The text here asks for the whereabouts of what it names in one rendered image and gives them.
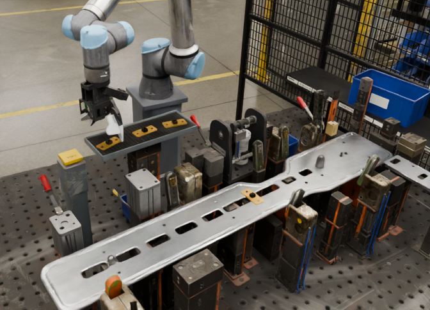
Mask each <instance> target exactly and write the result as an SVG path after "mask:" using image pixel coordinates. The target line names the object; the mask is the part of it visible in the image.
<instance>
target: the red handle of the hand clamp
mask: <svg viewBox="0 0 430 310"><path fill-rule="evenodd" d="M296 100H297V101H298V103H299V104H300V106H301V108H302V109H303V110H304V111H305V113H306V114H307V116H308V118H309V119H310V121H311V122H312V124H313V116H312V113H311V112H310V111H309V109H308V107H307V105H306V103H305V102H304V101H303V99H302V97H297V99H296Z"/></svg>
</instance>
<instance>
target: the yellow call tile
mask: <svg viewBox="0 0 430 310"><path fill-rule="evenodd" d="M58 157H59V158H60V160H61V161H62V162H63V163H64V165H66V166H67V165H69V164H73V163H75V162H79V161H81V160H83V156H82V155H81V154H80V153H79V152H78V151H77V150H76V149H73V150H69V151H66V152H63V153H59V154H58Z"/></svg>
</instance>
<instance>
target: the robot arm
mask: <svg viewBox="0 0 430 310"><path fill-rule="evenodd" d="M119 1H120V0H89V1H88V2H87V3H86V5H85V6H84V7H83V9H82V10H81V11H80V12H79V14H78V15H67V16H66V17H65V18H64V20H63V23H62V30H63V34H64V35H65V36H66V37H67V38H70V39H72V40H75V41H77V42H78V41H80V43H81V49H82V55H83V68H84V78H85V79H86V81H84V82H81V94H82V98H80V99H79V107H80V113H81V114H83V113H85V112H86V113H87V114H86V115H84V116H83V117H82V118H81V121H84V120H89V122H90V126H92V125H93V124H94V123H95V122H96V121H99V120H103V119H104V118H105V116H107V115H109V114H110V113H111V115H109V116H107V122H108V124H109V125H108V127H107V129H106V133H107V135H114V134H118V136H119V138H120V141H121V142H123V122H122V117H121V114H120V111H119V110H118V108H117V106H116V104H115V101H114V100H113V97H114V98H116V99H118V100H125V101H127V98H128V96H129V94H128V93H126V91H125V90H123V89H120V88H118V89H117V88H113V87H111V86H108V85H109V84H110V77H111V75H110V65H109V55H110V54H112V53H114V52H116V51H118V50H120V49H122V48H126V46H128V45H129V44H131V43H132V42H133V40H134V30H133V28H132V27H131V25H130V24H128V23H127V22H124V21H121V22H116V23H114V24H111V23H107V22H105V20H106V19H107V17H108V16H109V14H110V13H111V12H112V11H113V9H114V8H115V6H116V5H117V4H118V3H119ZM168 11H169V17H170V28H171V39H172V44H171V43H170V41H169V39H167V38H153V39H149V40H147V41H145V42H143V44H142V46H141V59H142V78H141V82H140V84H139V95H140V96H142V97H143V98H146V99H149V100H164V99H167V98H170V97H171V96H173V94H174V86H173V83H172V80H171V77H170V75H173V76H176V77H181V78H184V79H189V80H195V79H197V78H198V77H199V76H200V74H201V72H202V70H203V67H204V64H205V54H204V53H203V52H199V48H198V44H197V43H196V42H195V41H194V31H193V15H192V6H191V0H168ZM83 102H84V106H85V109H83V110H81V103H83Z"/></svg>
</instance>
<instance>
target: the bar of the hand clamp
mask: <svg viewBox="0 0 430 310"><path fill-rule="evenodd" d="M328 97H329V94H328V93H324V91H323V90H321V89H320V90H317V91H315V92H314V112H313V124H312V125H315V126H316V127H317V126H318V124H319V126H320V128H319V129H317V131H318V130H319V131H322V127H323V107H324V100H327V99H328ZM316 133H317V132H316Z"/></svg>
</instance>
